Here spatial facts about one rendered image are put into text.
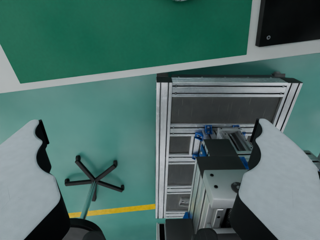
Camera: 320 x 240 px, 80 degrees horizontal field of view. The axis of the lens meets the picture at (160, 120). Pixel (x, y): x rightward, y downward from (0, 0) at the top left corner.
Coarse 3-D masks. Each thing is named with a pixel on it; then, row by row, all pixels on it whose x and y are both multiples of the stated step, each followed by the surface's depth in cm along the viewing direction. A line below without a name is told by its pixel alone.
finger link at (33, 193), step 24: (0, 144) 9; (24, 144) 9; (0, 168) 7; (24, 168) 7; (48, 168) 9; (0, 192) 6; (24, 192) 6; (48, 192) 6; (0, 216) 6; (24, 216) 6; (48, 216) 6
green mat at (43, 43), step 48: (0, 0) 43; (48, 0) 43; (96, 0) 43; (144, 0) 44; (192, 0) 44; (240, 0) 44; (48, 48) 48; (96, 48) 48; (144, 48) 49; (192, 48) 49; (240, 48) 50
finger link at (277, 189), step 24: (264, 120) 11; (264, 144) 9; (288, 144) 9; (264, 168) 8; (288, 168) 8; (312, 168) 8; (240, 192) 7; (264, 192) 7; (288, 192) 7; (312, 192) 7; (240, 216) 6; (264, 216) 6; (288, 216) 6; (312, 216) 6
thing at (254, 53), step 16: (256, 0) 44; (256, 16) 46; (256, 32) 48; (0, 48) 48; (256, 48) 50; (272, 48) 50; (288, 48) 50; (304, 48) 50; (0, 64) 50; (176, 64) 51; (192, 64) 51; (208, 64) 52; (224, 64) 52; (0, 80) 52; (16, 80) 52; (48, 80) 52; (64, 80) 52; (80, 80) 52; (96, 80) 53
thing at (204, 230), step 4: (204, 228) 5; (208, 228) 5; (88, 232) 5; (92, 232) 5; (96, 232) 5; (100, 232) 5; (200, 232) 5; (204, 232) 5; (208, 232) 5; (212, 232) 5; (84, 236) 5; (88, 236) 5; (92, 236) 5; (96, 236) 5; (100, 236) 5; (104, 236) 5; (196, 236) 5; (200, 236) 5; (204, 236) 5; (208, 236) 5; (212, 236) 5; (216, 236) 5
